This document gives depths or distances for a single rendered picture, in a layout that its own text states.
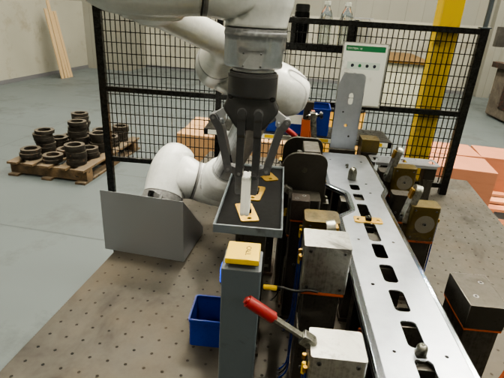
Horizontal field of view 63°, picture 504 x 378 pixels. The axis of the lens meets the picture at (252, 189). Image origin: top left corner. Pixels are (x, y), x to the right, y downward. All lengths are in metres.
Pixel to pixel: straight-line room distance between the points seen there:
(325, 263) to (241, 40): 0.51
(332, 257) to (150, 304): 0.67
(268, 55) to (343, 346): 0.47
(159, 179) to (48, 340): 0.64
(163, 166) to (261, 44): 1.05
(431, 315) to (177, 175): 1.01
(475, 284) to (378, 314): 0.25
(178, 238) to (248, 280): 0.79
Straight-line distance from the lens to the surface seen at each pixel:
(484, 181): 3.90
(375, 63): 2.18
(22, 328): 2.51
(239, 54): 0.59
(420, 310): 0.96
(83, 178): 4.14
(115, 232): 1.60
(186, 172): 1.58
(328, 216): 1.08
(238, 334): 0.81
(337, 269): 0.91
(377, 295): 0.96
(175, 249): 1.53
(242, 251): 0.74
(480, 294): 1.02
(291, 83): 1.13
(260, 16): 0.58
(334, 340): 0.74
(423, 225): 1.36
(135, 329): 1.28
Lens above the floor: 1.55
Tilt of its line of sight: 23 degrees down
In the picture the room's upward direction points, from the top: 4 degrees clockwise
